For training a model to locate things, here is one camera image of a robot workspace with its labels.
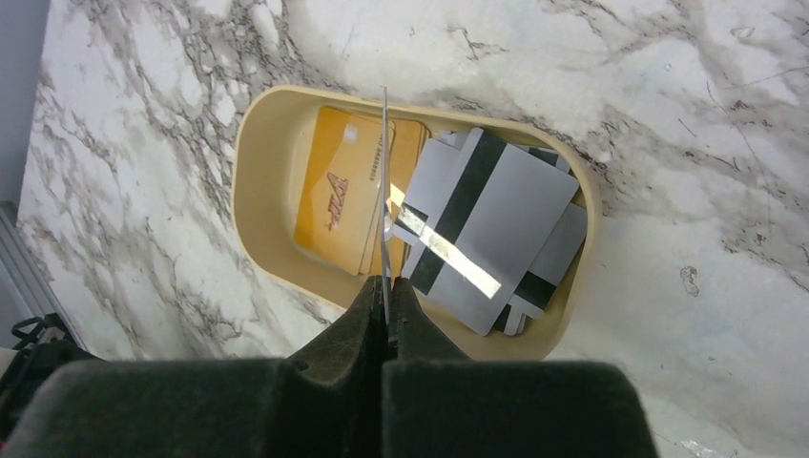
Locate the orange card in tray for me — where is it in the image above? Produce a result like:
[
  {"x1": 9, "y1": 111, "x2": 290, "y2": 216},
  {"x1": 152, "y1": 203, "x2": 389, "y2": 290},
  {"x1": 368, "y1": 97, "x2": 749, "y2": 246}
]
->
[{"x1": 293, "y1": 106, "x2": 429, "y2": 275}]

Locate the aluminium frame rail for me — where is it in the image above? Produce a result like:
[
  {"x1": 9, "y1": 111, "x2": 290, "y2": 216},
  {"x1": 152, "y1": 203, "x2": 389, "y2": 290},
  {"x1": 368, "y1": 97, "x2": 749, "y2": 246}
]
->
[{"x1": 1, "y1": 201, "x2": 88, "y2": 350}]

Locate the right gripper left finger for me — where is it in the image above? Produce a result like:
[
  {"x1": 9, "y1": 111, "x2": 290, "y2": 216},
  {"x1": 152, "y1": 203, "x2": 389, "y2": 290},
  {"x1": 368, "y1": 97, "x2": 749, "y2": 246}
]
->
[{"x1": 3, "y1": 277, "x2": 387, "y2": 457}]

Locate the white black card in tray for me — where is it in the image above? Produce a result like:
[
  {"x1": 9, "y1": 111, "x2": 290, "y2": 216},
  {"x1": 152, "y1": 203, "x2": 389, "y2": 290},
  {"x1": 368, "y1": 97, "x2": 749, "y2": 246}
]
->
[{"x1": 392, "y1": 128, "x2": 588, "y2": 336}]

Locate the thin card edge-on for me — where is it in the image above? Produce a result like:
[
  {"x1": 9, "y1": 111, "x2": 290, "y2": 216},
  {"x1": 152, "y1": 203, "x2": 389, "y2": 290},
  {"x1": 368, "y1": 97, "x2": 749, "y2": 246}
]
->
[{"x1": 378, "y1": 86, "x2": 392, "y2": 325}]

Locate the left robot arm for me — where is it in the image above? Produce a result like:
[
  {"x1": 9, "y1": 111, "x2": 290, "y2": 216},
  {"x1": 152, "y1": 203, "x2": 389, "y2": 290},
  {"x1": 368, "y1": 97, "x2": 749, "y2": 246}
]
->
[{"x1": 1, "y1": 313, "x2": 96, "y2": 444}]

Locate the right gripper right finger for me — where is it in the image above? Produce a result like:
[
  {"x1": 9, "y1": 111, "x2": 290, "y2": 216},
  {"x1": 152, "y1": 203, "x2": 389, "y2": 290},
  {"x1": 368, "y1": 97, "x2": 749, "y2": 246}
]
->
[{"x1": 382, "y1": 279, "x2": 657, "y2": 457}]

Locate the beige oval tray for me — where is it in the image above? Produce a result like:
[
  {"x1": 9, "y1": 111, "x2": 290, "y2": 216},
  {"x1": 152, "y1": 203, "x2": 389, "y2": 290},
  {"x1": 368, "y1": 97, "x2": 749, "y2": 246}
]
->
[{"x1": 232, "y1": 86, "x2": 599, "y2": 360}]

